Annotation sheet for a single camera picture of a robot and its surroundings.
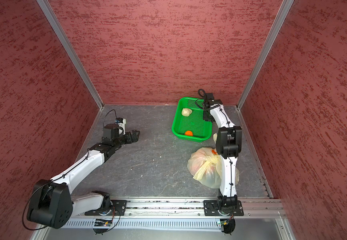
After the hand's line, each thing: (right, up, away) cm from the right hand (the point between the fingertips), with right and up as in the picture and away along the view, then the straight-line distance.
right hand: (210, 120), depth 100 cm
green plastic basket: (-5, -7, +7) cm, 11 cm away
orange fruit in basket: (-15, -9, 0) cm, 17 cm away
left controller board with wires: (-61, -51, -28) cm, 84 cm away
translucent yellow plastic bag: (-7, -25, -19) cm, 32 cm away
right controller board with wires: (+3, -52, -28) cm, 59 cm away
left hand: (-49, -9, -13) cm, 52 cm away
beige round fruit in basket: (-16, +6, +10) cm, 20 cm away
